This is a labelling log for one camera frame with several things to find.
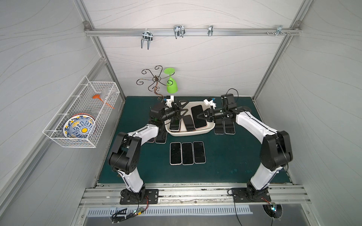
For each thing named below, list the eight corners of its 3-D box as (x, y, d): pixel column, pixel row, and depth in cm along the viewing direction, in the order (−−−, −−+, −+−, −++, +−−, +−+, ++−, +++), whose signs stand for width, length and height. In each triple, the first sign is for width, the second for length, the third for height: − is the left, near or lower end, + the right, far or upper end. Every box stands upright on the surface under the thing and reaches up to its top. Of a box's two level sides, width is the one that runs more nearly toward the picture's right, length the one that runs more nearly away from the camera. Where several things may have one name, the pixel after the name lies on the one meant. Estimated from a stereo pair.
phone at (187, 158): (180, 165, 87) (180, 163, 85) (181, 144, 96) (181, 142, 94) (193, 165, 87) (193, 163, 85) (192, 144, 96) (192, 142, 94)
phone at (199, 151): (193, 164, 88) (193, 162, 86) (192, 142, 97) (192, 140, 95) (205, 164, 88) (206, 162, 86) (203, 142, 97) (204, 141, 96)
